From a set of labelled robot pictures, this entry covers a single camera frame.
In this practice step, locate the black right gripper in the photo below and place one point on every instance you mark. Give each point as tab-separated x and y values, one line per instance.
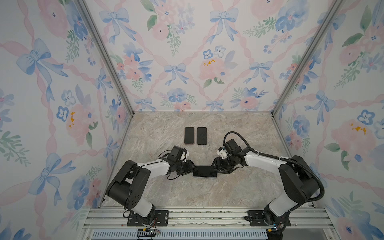
218	165

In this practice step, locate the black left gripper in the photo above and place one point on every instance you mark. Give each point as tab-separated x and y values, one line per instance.
189	167

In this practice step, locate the pink edged phone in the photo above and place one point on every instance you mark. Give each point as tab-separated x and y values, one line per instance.
205	171

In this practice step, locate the silver edged phone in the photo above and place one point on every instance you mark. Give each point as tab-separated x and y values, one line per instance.
189	135

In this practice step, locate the blue edged phone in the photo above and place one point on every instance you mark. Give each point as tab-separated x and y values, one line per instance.
202	135

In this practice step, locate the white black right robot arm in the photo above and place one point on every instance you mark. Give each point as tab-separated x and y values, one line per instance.
301	184

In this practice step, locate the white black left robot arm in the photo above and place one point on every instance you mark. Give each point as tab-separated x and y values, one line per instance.
128	185

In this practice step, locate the white vent grille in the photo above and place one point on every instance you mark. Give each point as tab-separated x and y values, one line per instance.
181	234

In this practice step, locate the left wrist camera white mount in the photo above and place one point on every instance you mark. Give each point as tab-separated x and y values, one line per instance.
178	154

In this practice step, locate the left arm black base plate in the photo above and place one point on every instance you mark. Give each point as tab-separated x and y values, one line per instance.
159	218

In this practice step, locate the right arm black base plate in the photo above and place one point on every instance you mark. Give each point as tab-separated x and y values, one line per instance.
259	218

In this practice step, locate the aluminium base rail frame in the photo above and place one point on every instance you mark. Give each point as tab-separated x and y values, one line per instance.
307	223

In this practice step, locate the aluminium corner post right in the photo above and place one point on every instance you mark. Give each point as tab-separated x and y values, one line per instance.
321	32

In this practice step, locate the aluminium corner post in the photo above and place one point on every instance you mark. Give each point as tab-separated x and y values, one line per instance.
321	32
95	34

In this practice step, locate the aluminium corner post left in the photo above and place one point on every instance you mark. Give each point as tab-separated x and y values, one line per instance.
95	34

